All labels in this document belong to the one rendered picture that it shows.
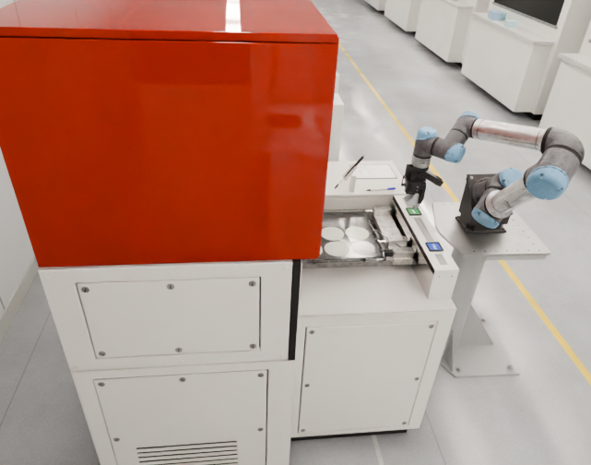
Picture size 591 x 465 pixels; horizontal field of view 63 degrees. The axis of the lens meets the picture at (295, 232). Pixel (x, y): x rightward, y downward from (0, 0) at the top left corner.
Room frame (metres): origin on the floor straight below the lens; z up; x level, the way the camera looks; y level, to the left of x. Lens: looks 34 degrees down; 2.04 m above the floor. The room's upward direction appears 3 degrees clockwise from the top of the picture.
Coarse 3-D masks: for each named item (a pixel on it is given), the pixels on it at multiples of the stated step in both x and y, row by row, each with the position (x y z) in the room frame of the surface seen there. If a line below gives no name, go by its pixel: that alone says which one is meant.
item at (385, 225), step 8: (376, 216) 1.88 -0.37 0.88; (384, 216) 1.89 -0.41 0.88; (376, 224) 1.84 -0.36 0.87; (384, 224) 1.82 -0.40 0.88; (392, 224) 1.82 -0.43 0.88; (384, 232) 1.75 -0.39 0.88; (392, 232) 1.75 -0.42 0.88; (384, 240) 1.70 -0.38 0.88; (392, 256) 1.58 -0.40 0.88; (400, 264) 1.57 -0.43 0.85; (408, 264) 1.57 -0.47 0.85
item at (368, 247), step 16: (336, 224) 1.77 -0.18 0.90; (352, 224) 1.77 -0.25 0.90; (368, 224) 1.78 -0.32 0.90; (336, 240) 1.65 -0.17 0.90; (352, 240) 1.65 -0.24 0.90; (368, 240) 1.66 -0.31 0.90; (320, 256) 1.53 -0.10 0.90; (336, 256) 1.53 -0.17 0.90; (352, 256) 1.54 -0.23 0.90; (368, 256) 1.54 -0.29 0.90
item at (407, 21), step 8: (392, 0) 11.27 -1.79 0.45; (400, 0) 10.72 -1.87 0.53; (408, 0) 10.21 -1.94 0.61; (416, 0) 10.11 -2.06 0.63; (392, 8) 11.19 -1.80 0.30; (400, 8) 10.64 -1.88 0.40; (408, 8) 10.14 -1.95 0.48; (416, 8) 10.12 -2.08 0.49; (392, 16) 11.11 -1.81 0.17; (400, 16) 10.56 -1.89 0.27; (408, 16) 10.10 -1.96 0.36; (416, 16) 10.12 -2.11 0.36; (400, 24) 10.48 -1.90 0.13; (408, 24) 10.10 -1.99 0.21; (416, 24) 10.12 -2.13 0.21
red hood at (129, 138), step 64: (64, 0) 1.30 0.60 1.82; (128, 0) 1.35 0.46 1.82; (192, 0) 1.40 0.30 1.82; (256, 0) 1.45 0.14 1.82; (0, 64) 0.99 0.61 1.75; (64, 64) 1.00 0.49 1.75; (128, 64) 1.02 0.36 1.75; (192, 64) 1.04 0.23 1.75; (256, 64) 1.06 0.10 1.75; (320, 64) 1.08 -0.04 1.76; (0, 128) 0.98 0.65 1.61; (64, 128) 1.00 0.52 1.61; (128, 128) 1.02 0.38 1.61; (192, 128) 1.04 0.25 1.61; (256, 128) 1.06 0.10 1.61; (320, 128) 1.08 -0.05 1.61; (64, 192) 0.99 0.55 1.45; (128, 192) 1.01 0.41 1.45; (192, 192) 1.03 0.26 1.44; (256, 192) 1.06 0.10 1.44; (320, 192) 1.08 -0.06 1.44; (64, 256) 0.99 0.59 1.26; (128, 256) 1.01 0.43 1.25; (192, 256) 1.03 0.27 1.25; (256, 256) 1.06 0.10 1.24
